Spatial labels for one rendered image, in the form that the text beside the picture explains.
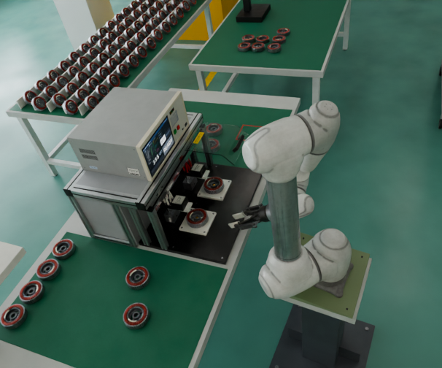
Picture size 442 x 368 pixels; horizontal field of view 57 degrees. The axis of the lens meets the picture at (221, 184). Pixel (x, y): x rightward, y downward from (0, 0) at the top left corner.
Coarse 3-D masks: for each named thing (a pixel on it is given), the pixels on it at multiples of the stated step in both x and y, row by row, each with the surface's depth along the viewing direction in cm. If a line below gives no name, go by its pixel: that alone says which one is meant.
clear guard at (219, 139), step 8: (200, 128) 221; (208, 128) 219; (216, 128) 218; (224, 128) 217; (232, 128) 216; (240, 128) 218; (208, 136) 214; (216, 136) 214; (224, 136) 213; (232, 136) 212; (192, 144) 212; (200, 144) 211; (208, 144) 210; (216, 144) 209; (224, 144) 208; (232, 144) 209; (200, 152) 206; (208, 152) 205; (216, 152) 204; (224, 152) 204; (232, 152) 207; (240, 152) 210; (232, 160) 205
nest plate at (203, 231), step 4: (192, 208) 218; (208, 212) 214; (212, 212) 214; (216, 212) 214; (208, 216) 213; (212, 216) 212; (184, 220) 213; (208, 220) 211; (212, 220) 211; (184, 224) 211; (208, 224) 209; (180, 228) 210; (184, 228) 209; (188, 228) 209; (192, 228) 209; (200, 228) 208; (204, 228) 207; (208, 228) 207; (192, 232) 208; (196, 232) 206; (200, 232) 206; (204, 232) 205
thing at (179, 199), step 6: (174, 198) 206; (180, 198) 205; (186, 198) 205; (162, 204) 207; (174, 204) 203; (180, 204) 202; (186, 204) 206; (192, 204) 208; (168, 210) 211; (180, 210) 205; (186, 210) 204
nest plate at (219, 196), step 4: (224, 180) 230; (228, 180) 230; (224, 184) 228; (228, 184) 227; (224, 188) 225; (200, 192) 226; (204, 192) 226; (220, 192) 224; (224, 192) 223; (200, 196) 225; (204, 196) 223; (208, 196) 223; (212, 196) 222; (216, 196) 222; (220, 196) 222; (224, 196) 222; (220, 200) 221
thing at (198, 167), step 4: (188, 164) 226; (196, 164) 222; (200, 164) 221; (204, 164) 221; (192, 168) 220; (196, 168) 220; (200, 168) 219; (204, 168) 222; (180, 172) 223; (184, 172) 222; (192, 172) 220; (196, 172) 218; (200, 172) 217; (204, 172) 222; (208, 172) 222; (188, 176) 227; (192, 176) 221; (196, 176) 220; (200, 176) 219; (204, 176) 220
